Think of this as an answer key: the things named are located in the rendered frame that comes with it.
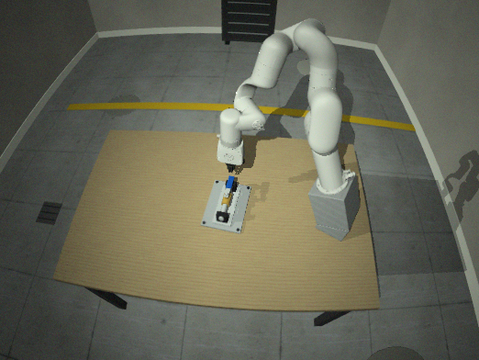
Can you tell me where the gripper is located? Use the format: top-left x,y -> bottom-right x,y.
217,140 -> 245,173

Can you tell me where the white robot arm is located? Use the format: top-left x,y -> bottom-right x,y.
217,18 -> 355,195

